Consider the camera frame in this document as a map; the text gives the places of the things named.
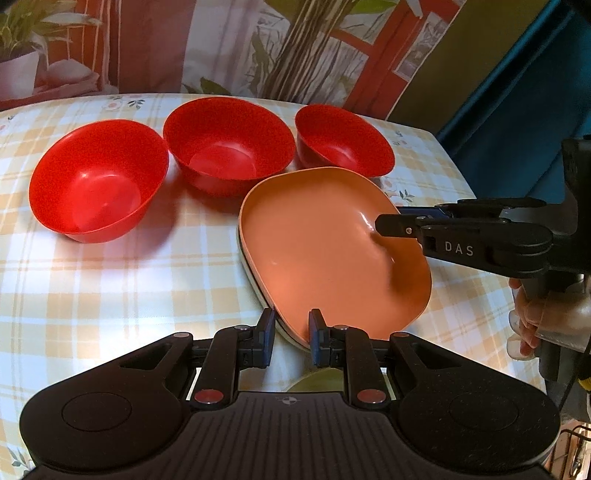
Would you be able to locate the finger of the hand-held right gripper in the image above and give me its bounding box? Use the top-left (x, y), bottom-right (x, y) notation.
top-left (399, 198), bottom-right (548, 222)
top-left (375, 213), bottom-right (554, 278)

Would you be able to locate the printed wall cloth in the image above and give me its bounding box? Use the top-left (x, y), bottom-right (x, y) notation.
top-left (0, 0), bottom-right (468, 121)

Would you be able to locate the red plastic bowl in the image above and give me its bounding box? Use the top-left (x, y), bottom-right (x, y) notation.
top-left (294, 105), bottom-right (396, 178)
top-left (28, 119), bottom-right (170, 244)
top-left (163, 97), bottom-right (296, 198)

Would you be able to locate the yellow checked tablecloth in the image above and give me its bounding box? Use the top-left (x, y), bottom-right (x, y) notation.
top-left (0, 92), bottom-right (557, 480)

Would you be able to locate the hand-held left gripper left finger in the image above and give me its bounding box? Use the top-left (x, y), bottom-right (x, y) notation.
top-left (119, 308), bottom-right (277, 411)

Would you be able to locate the person's right hand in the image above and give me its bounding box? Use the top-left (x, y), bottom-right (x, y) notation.
top-left (507, 276), bottom-right (591, 361)

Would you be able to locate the black wire rack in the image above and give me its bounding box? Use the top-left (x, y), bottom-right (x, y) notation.
top-left (558, 424), bottom-right (591, 480)

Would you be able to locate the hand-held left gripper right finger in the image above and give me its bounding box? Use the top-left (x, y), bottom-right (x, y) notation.
top-left (308, 308), bottom-right (462, 411)

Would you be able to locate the teal curtain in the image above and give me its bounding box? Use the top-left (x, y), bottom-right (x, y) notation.
top-left (436, 0), bottom-right (591, 197)

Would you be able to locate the green plate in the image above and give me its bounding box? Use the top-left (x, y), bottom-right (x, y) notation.
top-left (288, 364), bottom-right (352, 394)

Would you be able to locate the orange plate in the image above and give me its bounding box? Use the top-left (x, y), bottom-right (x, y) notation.
top-left (239, 167), bottom-right (433, 345)

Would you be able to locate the olive green panel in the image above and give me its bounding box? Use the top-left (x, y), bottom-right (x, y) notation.
top-left (387, 0), bottom-right (551, 126)

